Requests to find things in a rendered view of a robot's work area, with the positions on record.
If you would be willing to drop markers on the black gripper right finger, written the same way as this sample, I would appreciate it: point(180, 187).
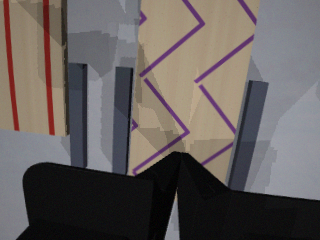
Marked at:
point(209, 210)

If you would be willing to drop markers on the tan wooden strip with purple zigzag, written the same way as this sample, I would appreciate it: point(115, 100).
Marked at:
point(191, 67)

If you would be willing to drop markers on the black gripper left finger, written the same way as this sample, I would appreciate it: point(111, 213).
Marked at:
point(137, 207)

